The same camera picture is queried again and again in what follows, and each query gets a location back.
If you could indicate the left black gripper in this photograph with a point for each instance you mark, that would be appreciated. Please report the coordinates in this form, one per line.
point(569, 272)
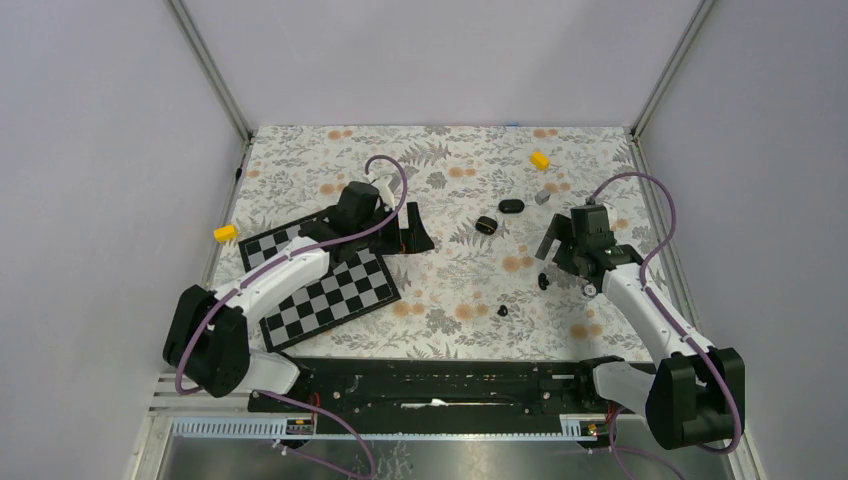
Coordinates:
point(413, 239)

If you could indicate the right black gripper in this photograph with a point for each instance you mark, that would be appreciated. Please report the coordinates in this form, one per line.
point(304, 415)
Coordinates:
point(559, 229)

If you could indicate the black earbud charging case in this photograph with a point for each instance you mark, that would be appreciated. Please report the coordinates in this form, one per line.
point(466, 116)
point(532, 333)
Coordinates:
point(486, 225)

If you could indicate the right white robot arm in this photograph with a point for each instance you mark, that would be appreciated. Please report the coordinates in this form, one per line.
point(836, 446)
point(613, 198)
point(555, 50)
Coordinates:
point(696, 395)

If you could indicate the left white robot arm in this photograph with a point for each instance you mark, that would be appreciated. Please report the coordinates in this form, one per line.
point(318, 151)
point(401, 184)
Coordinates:
point(207, 341)

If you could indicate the black oval case lid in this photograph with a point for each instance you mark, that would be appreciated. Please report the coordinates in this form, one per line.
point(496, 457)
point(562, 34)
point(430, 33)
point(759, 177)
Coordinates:
point(511, 206)

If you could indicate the small grey block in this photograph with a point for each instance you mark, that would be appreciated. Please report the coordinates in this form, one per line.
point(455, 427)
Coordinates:
point(542, 197)

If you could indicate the black white checkerboard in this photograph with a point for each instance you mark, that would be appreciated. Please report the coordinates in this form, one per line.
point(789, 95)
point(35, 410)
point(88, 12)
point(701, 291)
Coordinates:
point(348, 291)

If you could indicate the yellow block far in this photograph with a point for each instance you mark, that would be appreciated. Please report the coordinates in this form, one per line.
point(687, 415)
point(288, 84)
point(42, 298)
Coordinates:
point(540, 160)

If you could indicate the yellow block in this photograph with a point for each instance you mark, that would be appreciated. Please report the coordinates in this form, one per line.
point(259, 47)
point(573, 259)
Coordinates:
point(540, 160)
point(225, 233)

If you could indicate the floral patterned table mat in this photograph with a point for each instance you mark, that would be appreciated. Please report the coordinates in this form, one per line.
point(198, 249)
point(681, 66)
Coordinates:
point(450, 295)

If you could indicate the yellow block left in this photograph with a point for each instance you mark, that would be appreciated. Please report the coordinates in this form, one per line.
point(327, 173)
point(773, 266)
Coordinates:
point(225, 233)

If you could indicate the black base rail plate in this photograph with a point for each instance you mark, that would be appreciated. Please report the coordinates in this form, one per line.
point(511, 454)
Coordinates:
point(442, 397)

